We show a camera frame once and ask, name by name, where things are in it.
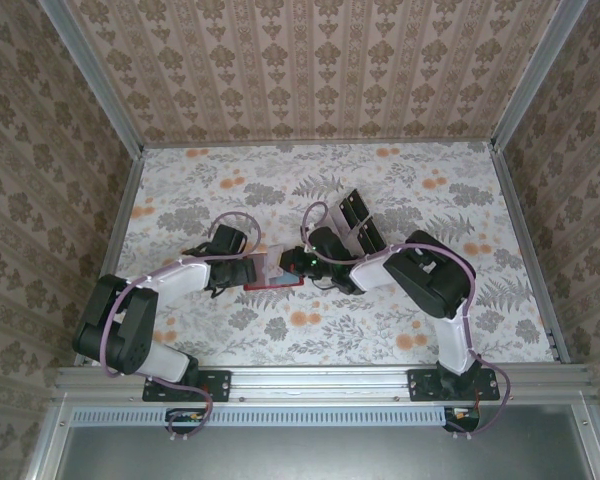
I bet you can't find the red leather card holder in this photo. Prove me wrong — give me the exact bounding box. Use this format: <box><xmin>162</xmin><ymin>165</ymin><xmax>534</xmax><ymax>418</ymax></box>
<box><xmin>243</xmin><ymin>252</ymin><xmax>305</xmax><ymax>293</ymax></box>

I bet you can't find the black credit card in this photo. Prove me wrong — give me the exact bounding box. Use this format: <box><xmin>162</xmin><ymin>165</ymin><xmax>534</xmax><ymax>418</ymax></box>
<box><xmin>355</xmin><ymin>227</ymin><xmax>379</xmax><ymax>254</ymax></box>
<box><xmin>338</xmin><ymin>197</ymin><xmax>362</xmax><ymax>227</ymax></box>
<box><xmin>364</xmin><ymin>219</ymin><xmax>389</xmax><ymax>251</ymax></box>
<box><xmin>347</xmin><ymin>188</ymin><xmax>375</xmax><ymax>224</ymax></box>

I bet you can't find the floral tablecloth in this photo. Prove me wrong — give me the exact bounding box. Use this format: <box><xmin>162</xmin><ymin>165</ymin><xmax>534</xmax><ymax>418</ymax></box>
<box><xmin>87</xmin><ymin>141</ymin><xmax>556</xmax><ymax>367</ymax></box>

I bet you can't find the grey metal panel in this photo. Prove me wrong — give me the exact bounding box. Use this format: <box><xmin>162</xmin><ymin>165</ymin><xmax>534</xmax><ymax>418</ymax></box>
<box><xmin>54</xmin><ymin>405</ymin><xmax>599</xmax><ymax>480</ymax></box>

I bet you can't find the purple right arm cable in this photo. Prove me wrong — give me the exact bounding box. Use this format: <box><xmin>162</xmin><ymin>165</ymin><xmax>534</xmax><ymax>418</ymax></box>
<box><xmin>300</xmin><ymin>201</ymin><xmax>514</xmax><ymax>441</ymax></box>

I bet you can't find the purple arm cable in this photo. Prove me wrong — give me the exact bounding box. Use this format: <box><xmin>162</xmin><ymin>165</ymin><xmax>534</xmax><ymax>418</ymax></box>
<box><xmin>102</xmin><ymin>212</ymin><xmax>262</xmax><ymax>442</ymax></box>
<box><xmin>300</xmin><ymin>201</ymin><xmax>514</xmax><ymax>441</ymax></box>

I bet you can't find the thin aluminium end rail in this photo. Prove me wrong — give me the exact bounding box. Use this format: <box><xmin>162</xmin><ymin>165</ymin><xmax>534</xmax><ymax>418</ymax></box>
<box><xmin>142</xmin><ymin>139</ymin><xmax>496</xmax><ymax>149</ymax></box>

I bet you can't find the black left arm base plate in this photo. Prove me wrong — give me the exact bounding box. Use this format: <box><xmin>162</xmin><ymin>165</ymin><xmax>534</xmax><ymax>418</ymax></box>
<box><xmin>142</xmin><ymin>369</ymin><xmax>231</xmax><ymax>403</ymax></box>

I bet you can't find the aluminium side rail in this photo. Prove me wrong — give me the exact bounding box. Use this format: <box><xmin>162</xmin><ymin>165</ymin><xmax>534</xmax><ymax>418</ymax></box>
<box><xmin>74</xmin><ymin>147</ymin><xmax>146</xmax><ymax>366</ymax></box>
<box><xmin>490</xmin><ymin>144</ymin><xmax>572</xmax><ymax>364</ymax></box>

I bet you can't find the aluminium mounting rail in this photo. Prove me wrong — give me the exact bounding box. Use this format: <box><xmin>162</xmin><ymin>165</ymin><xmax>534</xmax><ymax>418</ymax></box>
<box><xmin>54</xmin><ymin>364</ymin><xmax>599</xmax><ymax>404</ymax></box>

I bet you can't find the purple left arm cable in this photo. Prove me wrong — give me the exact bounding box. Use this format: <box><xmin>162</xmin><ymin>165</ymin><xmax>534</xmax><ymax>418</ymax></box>
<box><xmin>102</xmin><ymin>212</ymin><xmax>262</xmax><ymax>442</ymax></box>

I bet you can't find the white slotted cable duct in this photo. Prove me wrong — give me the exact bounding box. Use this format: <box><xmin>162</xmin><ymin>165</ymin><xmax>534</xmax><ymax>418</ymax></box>
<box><xmin>72</xmin><ymin>407</ymin><xmax>449</xmax><ymax>428</ymax></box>

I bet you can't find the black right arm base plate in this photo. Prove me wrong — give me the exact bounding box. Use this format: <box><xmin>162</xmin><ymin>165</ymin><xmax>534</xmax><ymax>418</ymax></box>
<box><xmin>408</xmin><ymin>368</ymin><xmax>501</xmax><ymax>402</ymax></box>

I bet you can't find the aluminium corner post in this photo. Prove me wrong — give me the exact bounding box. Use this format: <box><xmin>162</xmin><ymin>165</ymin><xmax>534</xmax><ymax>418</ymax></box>
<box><xmin>492</xmin><ymin>0</ymin><xmax>591</xmax><ymax>151</ymax></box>
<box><xmin>35</xmin><ymin>0</ymin><xmax>145</xmax><ymax>159</ymax></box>

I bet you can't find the aluminium frame bar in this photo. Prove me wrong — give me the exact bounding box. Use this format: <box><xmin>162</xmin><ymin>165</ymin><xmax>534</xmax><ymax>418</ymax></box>
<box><xmin>22</xmin><ymin>394</ymin><xmax>74</xmax><ymax>480</ymax></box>
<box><xmin>572</xmin><ymin>394</ymin><xmax>600</xmax><ymax>480</ymax></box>

